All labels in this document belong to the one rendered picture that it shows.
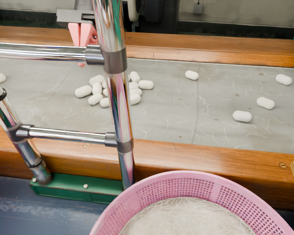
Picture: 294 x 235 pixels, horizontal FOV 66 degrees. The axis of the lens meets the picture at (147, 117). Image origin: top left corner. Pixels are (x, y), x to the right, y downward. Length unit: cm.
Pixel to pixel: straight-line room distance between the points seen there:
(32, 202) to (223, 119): 39
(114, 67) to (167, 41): 49
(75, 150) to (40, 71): 32
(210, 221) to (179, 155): 10
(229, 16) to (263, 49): 192
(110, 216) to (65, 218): 13
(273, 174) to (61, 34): 66
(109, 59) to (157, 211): 24
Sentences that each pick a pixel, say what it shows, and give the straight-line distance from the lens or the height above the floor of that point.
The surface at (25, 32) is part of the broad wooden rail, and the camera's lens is 83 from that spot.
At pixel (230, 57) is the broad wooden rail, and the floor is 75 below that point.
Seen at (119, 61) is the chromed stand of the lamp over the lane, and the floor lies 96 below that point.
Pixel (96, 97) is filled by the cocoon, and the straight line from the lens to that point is 50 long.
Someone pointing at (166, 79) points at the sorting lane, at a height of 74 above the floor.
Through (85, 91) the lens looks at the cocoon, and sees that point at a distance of 52.
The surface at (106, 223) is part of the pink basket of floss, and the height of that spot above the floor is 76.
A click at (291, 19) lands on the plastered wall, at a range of 275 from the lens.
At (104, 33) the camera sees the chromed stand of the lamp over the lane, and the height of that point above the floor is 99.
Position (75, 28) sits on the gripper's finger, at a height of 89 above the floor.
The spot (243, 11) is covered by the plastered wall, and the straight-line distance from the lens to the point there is 261.
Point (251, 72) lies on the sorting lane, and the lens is 64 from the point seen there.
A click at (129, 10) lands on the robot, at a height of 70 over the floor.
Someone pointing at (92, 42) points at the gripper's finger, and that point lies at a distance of 51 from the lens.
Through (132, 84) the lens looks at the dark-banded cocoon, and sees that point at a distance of 52.
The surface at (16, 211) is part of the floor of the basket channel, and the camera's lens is 48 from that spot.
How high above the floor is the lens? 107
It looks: 45 degrees down
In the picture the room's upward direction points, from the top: 1 degrees counter-clockwise
